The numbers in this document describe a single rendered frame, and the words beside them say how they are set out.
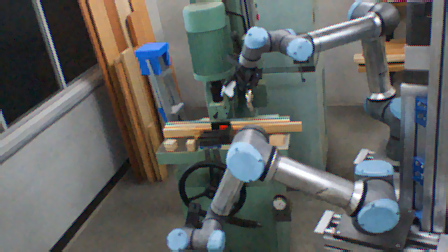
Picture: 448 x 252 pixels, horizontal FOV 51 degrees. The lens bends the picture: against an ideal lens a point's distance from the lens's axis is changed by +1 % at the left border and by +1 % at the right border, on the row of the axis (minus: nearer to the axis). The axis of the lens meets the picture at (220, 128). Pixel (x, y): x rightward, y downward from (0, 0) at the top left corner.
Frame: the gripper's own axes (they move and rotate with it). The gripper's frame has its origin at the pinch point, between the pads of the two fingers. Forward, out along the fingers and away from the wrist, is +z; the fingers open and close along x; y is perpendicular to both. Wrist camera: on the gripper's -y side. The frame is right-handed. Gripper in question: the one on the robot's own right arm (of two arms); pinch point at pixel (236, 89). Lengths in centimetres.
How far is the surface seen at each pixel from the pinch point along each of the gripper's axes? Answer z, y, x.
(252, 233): 58, 44, -3
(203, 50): -7.3, -18.7, -6.9
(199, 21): -17.6, -25.3, -6.8
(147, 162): 165, -64, -6
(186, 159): 33.1, 6.6, -22.8
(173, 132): 38.4, -11.7, -20.2
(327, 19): 121, -110, 183
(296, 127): 16.9, 19.0, 24.8
